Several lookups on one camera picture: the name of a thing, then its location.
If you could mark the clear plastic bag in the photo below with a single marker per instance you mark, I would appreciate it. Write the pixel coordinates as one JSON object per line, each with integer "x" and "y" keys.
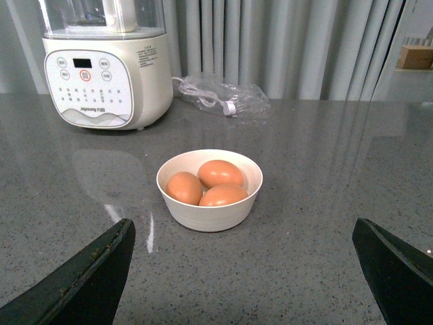
{"x": 209, "y": 93}

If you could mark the brown cardboard box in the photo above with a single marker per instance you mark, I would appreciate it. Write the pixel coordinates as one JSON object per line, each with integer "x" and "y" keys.
{"x": 415, "y": 57}

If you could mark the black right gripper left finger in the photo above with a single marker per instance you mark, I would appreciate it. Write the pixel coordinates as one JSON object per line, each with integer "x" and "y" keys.
{"x": 84, "y": 290}

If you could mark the cream soy milk maker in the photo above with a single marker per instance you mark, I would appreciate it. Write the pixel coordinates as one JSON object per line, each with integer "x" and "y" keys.
{"x": 107, "y": 64}

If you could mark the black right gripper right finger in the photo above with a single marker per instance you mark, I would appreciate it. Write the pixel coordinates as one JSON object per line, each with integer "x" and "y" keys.
{"x": 399, "y": 276}

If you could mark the brown egg in bowl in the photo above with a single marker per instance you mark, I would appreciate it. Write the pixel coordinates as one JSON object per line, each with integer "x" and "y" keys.
{"x": 216, "y": 172}
{"x": 185, "y": 187}
{"x": 222, "y": 195}

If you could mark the grey pleated curtain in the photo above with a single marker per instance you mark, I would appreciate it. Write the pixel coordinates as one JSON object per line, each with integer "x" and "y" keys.
{"x": 305, "y": 50}

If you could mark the white round bowl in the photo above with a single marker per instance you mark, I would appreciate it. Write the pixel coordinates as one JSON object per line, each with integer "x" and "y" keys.
{"x": 210, "y": 219}

